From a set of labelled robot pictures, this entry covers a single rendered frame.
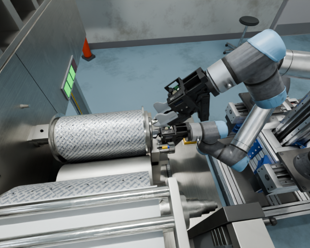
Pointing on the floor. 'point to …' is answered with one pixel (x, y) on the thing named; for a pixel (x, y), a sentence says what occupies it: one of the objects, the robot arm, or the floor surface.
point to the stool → (250, 21)
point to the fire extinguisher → (87, 52)
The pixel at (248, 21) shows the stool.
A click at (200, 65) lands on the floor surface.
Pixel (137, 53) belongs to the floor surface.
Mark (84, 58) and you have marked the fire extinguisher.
